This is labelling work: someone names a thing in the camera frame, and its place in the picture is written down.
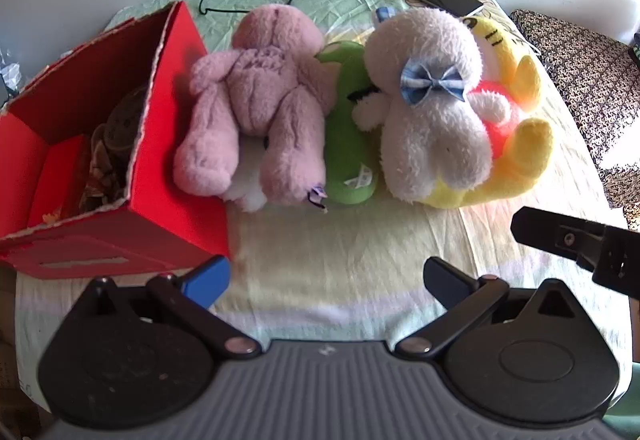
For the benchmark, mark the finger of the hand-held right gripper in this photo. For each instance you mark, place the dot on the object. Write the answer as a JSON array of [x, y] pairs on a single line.
[[545, 230]]

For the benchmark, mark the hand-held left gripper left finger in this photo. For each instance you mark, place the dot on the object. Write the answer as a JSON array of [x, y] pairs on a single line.
[[207, 282]]

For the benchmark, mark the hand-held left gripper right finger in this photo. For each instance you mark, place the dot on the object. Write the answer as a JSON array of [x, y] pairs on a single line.
[[444, 281]]

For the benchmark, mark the red cardboard box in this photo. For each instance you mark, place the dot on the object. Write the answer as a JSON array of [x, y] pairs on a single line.
[[165, 230]]

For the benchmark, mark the white plush rabbit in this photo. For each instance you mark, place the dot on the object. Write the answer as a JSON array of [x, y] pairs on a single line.
[[430, 140]]

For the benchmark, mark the yellow plush tiger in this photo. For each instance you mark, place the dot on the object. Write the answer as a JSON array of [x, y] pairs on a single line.
[[525, 77]]

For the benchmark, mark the green plush toy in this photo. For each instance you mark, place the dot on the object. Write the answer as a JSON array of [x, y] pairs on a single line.
[[345, 155]]

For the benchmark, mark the pink plush bear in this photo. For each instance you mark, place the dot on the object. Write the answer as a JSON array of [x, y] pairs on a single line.
[[260, 85]]

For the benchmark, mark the pale green bed sheet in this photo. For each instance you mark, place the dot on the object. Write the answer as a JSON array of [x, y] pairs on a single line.
[[350, 240]]

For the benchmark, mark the brown patterned cushion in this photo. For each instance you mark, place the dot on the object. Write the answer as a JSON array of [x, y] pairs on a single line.
[[575, 70]]

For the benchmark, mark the brown patterned item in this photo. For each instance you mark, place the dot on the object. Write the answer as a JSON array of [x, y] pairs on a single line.
[[117, 130]]

